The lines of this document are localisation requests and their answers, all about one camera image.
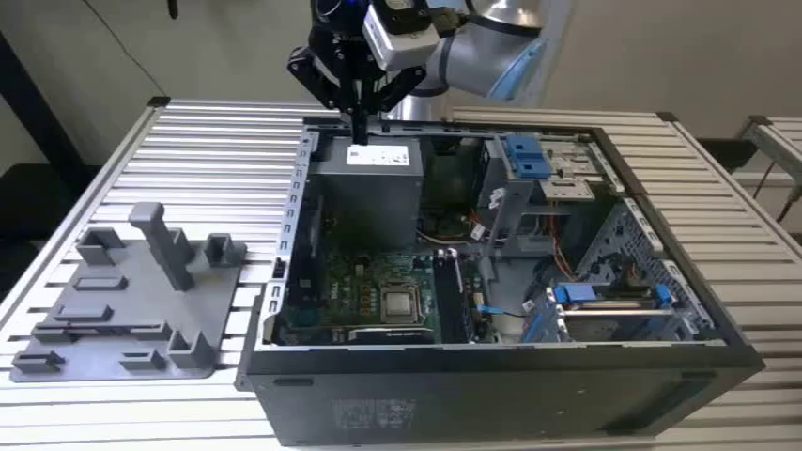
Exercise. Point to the grey power supply unit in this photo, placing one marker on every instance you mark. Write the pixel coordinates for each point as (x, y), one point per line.
(370, 206)

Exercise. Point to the black hanging object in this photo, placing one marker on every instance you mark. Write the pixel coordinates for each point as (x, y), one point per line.
(172, 9)

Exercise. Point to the metal drive cage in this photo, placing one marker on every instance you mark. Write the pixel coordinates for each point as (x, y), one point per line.
(567, 188)

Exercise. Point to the grey parts rack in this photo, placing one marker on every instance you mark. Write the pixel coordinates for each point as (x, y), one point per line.
(144, 310)

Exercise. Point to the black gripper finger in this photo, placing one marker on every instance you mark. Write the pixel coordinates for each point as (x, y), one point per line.
(406, 80)
(314, 70)

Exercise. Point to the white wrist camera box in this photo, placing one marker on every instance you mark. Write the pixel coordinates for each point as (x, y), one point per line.
(400, 42)

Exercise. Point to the blue disk carrier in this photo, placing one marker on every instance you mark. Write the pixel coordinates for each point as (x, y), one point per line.
(526, 157)
(576, 293)

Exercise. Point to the green motherboard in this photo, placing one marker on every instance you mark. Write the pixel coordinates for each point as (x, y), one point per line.
(351, 282)

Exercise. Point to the black graphics card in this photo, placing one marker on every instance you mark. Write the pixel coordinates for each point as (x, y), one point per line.
(391, 335)

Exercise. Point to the black PC case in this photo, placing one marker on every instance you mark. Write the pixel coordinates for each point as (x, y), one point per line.
(438, 404)

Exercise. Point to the metal slat side table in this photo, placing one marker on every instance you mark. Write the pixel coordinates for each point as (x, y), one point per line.
(777, 141)

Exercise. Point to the metal disk bay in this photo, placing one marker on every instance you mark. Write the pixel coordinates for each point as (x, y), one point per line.
(626, 329)

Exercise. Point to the black box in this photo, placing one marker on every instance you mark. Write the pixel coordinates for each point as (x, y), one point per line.
(726, 155)

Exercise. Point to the black furniture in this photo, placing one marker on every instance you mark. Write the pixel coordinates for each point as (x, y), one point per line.
(31, 211)

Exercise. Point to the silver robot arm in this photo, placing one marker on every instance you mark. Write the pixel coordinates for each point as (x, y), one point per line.
(476, 56)

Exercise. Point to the silver CPU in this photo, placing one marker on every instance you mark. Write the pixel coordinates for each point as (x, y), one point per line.
(399, 305)

